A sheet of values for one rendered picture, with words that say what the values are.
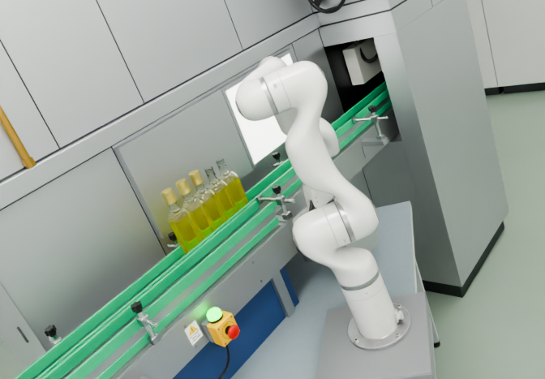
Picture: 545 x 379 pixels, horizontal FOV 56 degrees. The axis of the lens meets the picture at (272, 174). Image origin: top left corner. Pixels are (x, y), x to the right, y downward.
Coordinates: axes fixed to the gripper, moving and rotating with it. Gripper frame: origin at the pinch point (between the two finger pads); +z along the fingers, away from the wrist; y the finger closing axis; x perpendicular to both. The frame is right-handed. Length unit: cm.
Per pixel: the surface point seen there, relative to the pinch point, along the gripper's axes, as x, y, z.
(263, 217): -8.0, 19.7, -11.1
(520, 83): -70, -346, 90
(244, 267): -5.6, 35.6, -3.3
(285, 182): -18.5, -3.0, -10.8
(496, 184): -5, -135, 67
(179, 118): -34, 18, -47
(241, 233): -7.6, 30.4, -12.3
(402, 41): -3, -76, -36
